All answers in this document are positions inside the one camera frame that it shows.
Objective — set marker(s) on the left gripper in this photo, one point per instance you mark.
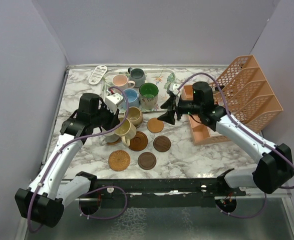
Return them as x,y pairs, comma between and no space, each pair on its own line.
114,117

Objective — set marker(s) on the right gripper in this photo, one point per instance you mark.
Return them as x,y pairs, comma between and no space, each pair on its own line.
169,116

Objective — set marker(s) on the white cream mug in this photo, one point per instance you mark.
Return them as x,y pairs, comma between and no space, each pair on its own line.
108,138

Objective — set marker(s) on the dark walnut coaster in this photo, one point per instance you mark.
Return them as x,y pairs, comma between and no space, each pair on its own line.
147,160
162,143

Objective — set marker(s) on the tan brown mug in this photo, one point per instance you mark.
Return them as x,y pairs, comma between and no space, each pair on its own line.
134,115

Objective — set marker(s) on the yellow mug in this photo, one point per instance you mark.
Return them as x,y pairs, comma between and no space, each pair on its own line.
126,131

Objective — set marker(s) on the pink mug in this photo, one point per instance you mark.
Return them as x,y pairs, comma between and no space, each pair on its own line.
123,82

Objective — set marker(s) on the dark walnut coaster front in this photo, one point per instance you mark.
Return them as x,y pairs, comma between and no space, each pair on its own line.
147,160

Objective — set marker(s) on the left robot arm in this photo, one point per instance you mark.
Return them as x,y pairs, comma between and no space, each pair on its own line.
45,198

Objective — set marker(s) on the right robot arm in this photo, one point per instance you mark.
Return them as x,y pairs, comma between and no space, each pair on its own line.
273,161

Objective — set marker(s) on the light wood coaster right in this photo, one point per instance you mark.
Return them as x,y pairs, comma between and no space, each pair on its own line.
154,125

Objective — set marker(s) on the large brown wood coaster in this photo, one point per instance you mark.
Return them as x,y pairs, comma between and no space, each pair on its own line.
138,142

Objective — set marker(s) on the woven rattan coaster front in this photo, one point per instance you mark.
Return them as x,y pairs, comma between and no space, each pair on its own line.
119,160

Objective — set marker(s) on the green floral mug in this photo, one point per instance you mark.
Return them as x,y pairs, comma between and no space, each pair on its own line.
148,95

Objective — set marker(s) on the floral serving tray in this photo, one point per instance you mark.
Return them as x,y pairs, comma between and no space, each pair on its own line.
161,77

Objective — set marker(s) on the light blue mug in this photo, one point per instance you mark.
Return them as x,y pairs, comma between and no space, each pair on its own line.
133,98

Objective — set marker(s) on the white barcode tag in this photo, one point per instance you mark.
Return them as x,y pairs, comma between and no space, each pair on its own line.
97,74

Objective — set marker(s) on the grey blue mug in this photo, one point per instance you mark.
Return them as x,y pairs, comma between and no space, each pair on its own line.
137,75

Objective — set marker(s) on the orange plastic file organizer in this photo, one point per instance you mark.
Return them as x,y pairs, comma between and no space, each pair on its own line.
248,95

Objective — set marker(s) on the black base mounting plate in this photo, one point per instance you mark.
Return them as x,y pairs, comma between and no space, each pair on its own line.
155,193

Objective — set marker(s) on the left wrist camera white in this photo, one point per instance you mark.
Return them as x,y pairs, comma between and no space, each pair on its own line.
113,101

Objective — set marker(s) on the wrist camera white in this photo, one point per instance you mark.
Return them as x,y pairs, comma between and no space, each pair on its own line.
113,101
173,89

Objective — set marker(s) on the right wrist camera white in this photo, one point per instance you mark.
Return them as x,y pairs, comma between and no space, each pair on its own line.
173,89

